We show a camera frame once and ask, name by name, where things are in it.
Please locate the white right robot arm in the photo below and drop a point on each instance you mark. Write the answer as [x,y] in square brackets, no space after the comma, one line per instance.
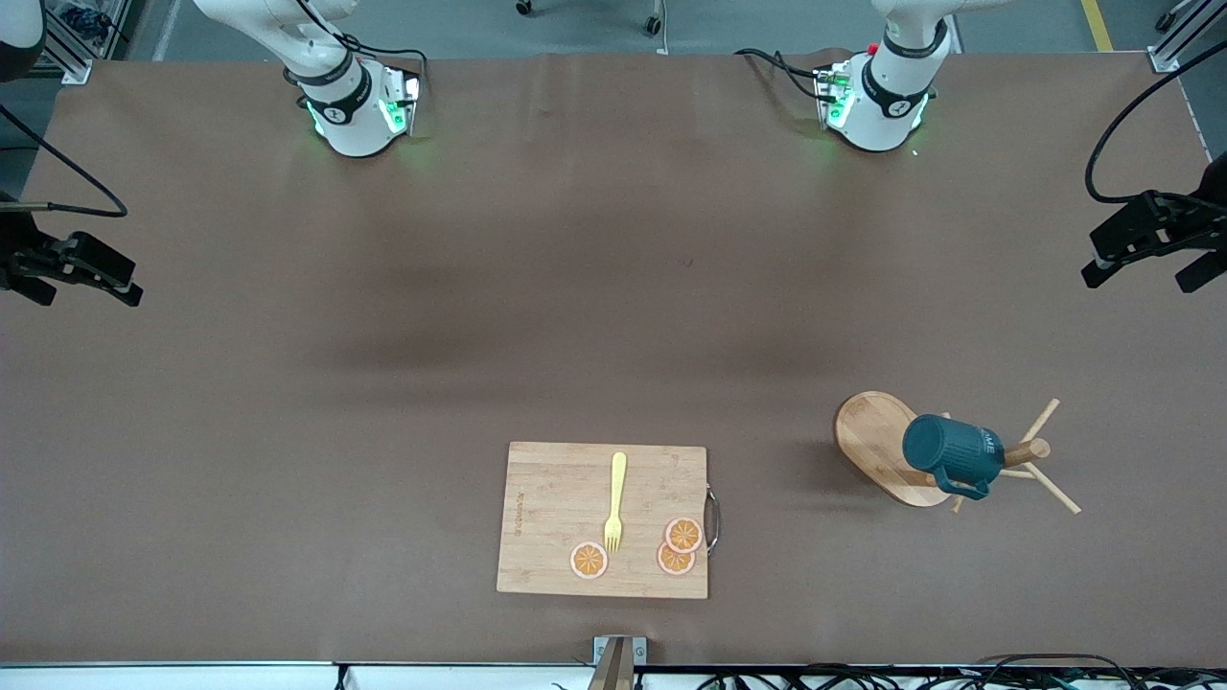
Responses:
[355,125]

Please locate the dark teal cup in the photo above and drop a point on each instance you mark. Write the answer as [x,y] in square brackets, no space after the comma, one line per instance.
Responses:
[949,450]

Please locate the wooden cup rack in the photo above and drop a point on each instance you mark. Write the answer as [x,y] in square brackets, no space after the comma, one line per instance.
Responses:
[872,431]

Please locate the yellow plastic fork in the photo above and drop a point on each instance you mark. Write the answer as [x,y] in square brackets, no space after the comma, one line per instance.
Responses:
[618,479]

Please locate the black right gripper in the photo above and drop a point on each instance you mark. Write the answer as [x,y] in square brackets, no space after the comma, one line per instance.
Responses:
[16,247]

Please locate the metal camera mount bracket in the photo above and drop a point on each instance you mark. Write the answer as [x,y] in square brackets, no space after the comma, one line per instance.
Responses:
[618,661]

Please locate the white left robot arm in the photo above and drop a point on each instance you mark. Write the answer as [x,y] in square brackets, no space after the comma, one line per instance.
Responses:
[887,115]

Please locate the bamboo cutting board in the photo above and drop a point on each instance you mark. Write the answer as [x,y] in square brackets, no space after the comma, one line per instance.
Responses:
[556,498]

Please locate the white table edge rail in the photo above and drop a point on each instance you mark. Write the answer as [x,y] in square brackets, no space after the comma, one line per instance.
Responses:
[192,676]

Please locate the toy orange slice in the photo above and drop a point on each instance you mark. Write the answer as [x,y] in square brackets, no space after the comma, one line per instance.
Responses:
[589,561]
[673,563]
[683,534]

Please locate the aluminium frame profile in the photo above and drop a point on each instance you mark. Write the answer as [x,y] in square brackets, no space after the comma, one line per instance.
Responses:
[1174,48]
[72,57]

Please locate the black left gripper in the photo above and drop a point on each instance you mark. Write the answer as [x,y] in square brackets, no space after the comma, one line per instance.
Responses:
[1201,215]

